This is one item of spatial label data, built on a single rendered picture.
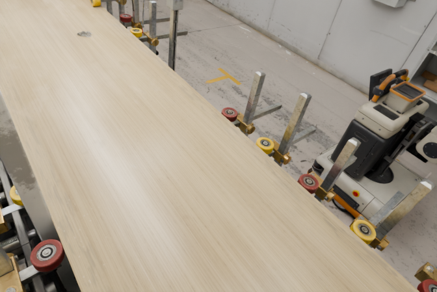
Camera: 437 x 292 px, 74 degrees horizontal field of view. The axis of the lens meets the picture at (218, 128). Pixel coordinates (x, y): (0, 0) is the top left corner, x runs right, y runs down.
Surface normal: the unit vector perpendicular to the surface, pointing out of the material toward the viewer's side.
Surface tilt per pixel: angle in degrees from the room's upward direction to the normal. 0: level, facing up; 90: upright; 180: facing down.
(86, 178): 0
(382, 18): 90
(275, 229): 0
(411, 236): 0
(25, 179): 90
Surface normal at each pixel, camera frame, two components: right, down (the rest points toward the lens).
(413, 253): 0.15, -0.75
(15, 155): 0.61, 0.58
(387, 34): -0.77, 0.32
